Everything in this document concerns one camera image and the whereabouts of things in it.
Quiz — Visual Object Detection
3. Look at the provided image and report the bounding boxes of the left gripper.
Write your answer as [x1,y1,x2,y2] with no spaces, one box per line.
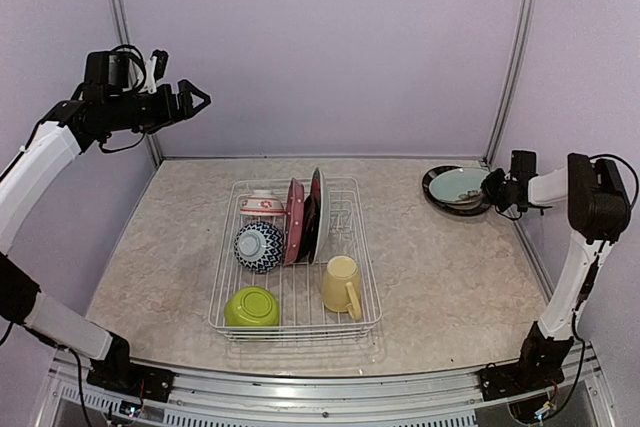
[105,78,211,133]

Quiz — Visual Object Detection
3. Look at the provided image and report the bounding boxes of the black rimmed dark plate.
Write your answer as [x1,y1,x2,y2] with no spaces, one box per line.
[422,165,492,217]

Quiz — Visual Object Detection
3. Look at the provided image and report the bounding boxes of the teal wave pattern plate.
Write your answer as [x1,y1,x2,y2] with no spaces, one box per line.
[428,167,489,205]

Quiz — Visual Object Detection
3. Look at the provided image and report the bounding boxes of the red floral plate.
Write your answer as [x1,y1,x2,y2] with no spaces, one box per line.
[297,167,330,263]

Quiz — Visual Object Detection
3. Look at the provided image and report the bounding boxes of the pink dotted plate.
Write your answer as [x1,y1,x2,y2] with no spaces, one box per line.
[284,178,305,265]

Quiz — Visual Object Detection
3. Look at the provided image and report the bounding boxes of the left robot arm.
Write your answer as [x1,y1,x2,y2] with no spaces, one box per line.
[1,80,211,392]

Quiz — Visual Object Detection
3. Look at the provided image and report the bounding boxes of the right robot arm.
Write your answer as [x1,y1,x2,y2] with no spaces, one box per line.
[481,150,639,391]

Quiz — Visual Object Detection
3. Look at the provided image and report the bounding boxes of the red white patterned bowl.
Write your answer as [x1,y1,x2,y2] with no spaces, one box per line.
[239,189,286,217]

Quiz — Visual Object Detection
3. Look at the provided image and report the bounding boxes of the blue white zigzag bowl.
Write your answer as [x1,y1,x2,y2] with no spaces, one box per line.
[233,221,285,274]

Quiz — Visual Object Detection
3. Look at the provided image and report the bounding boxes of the yellow mug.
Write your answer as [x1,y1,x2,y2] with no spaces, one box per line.
[321,256,363,322]

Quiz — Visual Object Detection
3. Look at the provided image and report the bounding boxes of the green bowl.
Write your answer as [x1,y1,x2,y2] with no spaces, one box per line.
[224,286,280,327]

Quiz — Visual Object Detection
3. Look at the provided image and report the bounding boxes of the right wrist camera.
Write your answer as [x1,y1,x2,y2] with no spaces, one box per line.
[510,150,538,182]

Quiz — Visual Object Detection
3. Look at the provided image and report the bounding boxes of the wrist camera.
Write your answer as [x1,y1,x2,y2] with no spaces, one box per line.
[76,44,169,97]
[510,150,538,182]

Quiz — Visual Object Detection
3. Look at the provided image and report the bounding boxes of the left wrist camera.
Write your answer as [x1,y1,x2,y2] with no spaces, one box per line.
[76,44,169,97]

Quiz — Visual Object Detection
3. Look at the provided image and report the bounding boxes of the right aluminium corner post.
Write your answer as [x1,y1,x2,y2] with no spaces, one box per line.
[483,0,536,167]

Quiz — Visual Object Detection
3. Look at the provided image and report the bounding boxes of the aluminium corner post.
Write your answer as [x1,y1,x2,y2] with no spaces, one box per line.
[108,0,164,170]
[483,0,536,167]

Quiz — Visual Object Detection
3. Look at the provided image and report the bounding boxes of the left aluminium corner post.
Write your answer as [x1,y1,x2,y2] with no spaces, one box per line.
[108,0,164,170]

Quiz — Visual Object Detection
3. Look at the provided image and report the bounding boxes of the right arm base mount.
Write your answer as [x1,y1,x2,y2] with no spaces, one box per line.
[477,362,565,401]

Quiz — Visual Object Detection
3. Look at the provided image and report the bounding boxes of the white wire dish rack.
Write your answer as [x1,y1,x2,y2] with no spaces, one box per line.
[209,177,382,342]

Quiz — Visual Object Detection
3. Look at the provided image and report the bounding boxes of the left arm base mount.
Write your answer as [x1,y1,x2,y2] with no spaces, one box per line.
[87,363,175,403]

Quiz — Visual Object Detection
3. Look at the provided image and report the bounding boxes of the aluminium front rail frame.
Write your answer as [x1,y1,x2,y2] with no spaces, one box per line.
[29,347,620,426]

